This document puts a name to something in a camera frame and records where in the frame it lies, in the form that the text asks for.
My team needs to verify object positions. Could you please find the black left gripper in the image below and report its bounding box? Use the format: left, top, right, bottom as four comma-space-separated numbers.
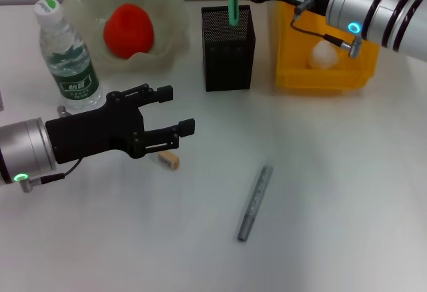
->
45, 84, 196, 165

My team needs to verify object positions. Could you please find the small tan eraser block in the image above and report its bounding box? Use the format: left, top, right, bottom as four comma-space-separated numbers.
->
156, 150, 181, 170

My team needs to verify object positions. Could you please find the orange red fruit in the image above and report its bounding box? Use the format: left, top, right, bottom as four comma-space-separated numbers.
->
102, 3, 156, 59

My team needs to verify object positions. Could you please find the clear green label water bottle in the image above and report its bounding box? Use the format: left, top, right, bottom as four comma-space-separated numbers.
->
34, 0, 103, 113

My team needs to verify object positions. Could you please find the white paper ball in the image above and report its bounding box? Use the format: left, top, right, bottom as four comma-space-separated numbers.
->
306, 40, 341, 70

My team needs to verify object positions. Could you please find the black mesh pen holder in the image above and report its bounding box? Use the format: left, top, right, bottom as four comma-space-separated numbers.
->
201, 4, 256, 93

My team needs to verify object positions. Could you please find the grey marker pen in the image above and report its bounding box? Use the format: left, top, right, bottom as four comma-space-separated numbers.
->
236, 164, 275, 242

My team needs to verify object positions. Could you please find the translucent glass fruit plate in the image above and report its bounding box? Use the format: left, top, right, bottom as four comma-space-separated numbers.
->
61, 0, 191, 73

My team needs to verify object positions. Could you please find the yellow plastic storage bin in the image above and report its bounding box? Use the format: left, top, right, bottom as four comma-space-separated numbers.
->
275, 1, 381, 97

